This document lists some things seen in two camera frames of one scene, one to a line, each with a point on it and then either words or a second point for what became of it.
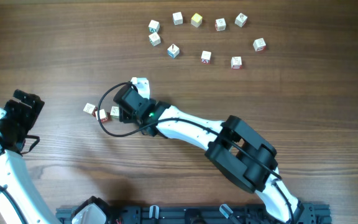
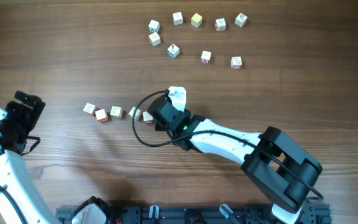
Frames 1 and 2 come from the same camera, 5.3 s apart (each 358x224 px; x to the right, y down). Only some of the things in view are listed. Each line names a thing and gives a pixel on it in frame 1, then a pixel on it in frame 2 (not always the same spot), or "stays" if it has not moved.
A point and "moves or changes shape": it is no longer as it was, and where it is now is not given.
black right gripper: [125, 117] → [159, 127]
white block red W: [103, 118] stays
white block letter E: [259, 44] moves or changes shape
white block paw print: [89, 107] stays
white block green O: [114, 112] stays
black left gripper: [30, 116] stays
